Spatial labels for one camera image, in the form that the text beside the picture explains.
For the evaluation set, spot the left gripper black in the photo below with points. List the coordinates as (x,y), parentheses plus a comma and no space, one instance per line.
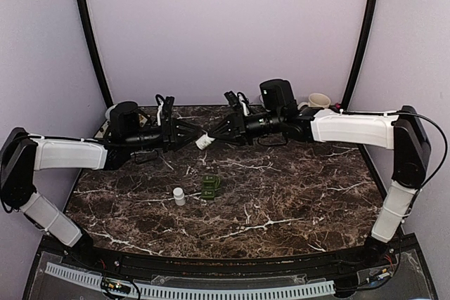
(171,137)

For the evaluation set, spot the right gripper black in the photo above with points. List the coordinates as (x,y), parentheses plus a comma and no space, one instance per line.
(238,135)

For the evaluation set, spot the green weekly pill organizer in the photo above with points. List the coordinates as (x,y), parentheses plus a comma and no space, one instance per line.
(210,187)

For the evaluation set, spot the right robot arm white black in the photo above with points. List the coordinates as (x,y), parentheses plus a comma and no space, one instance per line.
(400,131)

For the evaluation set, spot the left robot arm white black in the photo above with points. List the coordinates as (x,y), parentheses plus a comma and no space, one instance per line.
(130,131)

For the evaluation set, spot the white pill bottle front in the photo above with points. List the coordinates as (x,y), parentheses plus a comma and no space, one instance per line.
(179,196)

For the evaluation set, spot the pale green bowl left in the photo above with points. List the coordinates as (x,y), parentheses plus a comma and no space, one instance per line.
(108,111)

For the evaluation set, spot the patterned coaster under bowl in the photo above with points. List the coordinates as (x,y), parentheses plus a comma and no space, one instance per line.
(102,130)

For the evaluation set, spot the cream ceramic mug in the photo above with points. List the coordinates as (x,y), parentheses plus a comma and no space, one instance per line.
(316,100)

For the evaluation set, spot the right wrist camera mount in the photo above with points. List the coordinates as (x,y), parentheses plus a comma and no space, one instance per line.
(239,102)

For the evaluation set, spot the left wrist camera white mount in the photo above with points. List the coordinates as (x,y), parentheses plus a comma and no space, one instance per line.
(164,109)

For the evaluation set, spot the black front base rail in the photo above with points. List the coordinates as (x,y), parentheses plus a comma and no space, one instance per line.
(340,262)

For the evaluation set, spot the white slotted cable duct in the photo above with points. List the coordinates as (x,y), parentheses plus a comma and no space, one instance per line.
(182,288)

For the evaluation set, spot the left black frame post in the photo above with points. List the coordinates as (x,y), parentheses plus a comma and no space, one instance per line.
(94,54)

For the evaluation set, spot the black frame post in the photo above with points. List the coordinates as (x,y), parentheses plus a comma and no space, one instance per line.
(94,54)
(359,53)

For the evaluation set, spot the right black frame post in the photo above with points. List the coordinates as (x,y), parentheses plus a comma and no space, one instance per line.
(359,53)

